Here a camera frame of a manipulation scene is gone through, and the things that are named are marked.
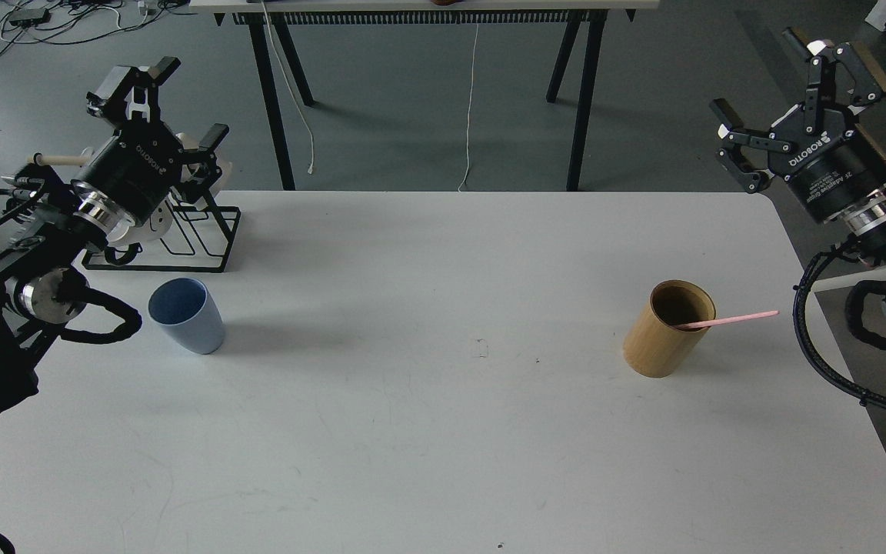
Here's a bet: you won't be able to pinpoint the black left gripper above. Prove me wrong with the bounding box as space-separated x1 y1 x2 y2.
72 56 231 232

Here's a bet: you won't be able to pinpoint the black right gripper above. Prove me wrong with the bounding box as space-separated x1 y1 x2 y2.
710 28 886 223

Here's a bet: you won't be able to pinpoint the blue plastic cup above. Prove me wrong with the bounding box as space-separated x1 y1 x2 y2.
147 277 226 355

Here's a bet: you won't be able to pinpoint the pink chopstick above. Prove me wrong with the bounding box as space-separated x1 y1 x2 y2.
672 311 780 331

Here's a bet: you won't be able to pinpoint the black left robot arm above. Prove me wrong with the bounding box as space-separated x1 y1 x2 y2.
0 56 228 414

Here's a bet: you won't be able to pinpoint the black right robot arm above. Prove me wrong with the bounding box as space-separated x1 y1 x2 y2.
710 28 886 410

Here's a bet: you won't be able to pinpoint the white mug on rack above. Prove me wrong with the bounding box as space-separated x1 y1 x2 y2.
108 200 175 248

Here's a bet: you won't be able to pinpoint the background trestle table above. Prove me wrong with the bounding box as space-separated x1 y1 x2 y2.
189 0 661 192

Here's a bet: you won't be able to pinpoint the bamboo cylindrical holder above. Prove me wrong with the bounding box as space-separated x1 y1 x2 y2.
622 280 716 379

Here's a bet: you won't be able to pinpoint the black wire cup rack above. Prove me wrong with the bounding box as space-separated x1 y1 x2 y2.
26 152 242 274

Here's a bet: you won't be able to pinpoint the black floor cables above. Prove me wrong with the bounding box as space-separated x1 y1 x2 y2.
0 0 190 98

